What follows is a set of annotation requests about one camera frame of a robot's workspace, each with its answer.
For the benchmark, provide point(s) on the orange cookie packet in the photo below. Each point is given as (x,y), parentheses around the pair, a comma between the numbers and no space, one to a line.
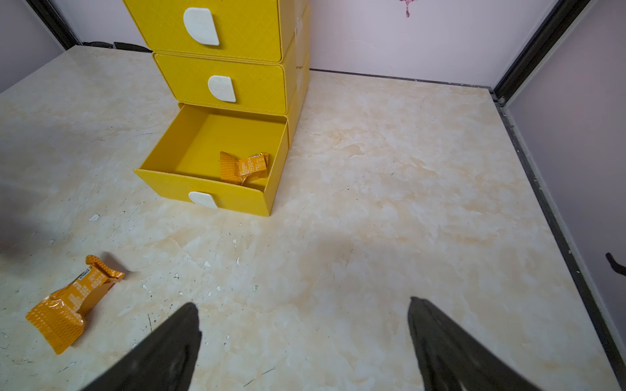
(241,171)
(61,317)

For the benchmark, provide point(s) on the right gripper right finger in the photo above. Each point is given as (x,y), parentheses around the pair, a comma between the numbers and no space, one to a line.
(449,358)

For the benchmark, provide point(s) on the yellow plastic drawer cabinet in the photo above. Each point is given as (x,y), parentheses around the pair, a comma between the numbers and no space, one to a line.
(240,72)

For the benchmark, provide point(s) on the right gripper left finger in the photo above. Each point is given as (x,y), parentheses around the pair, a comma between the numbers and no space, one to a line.
(165,360)

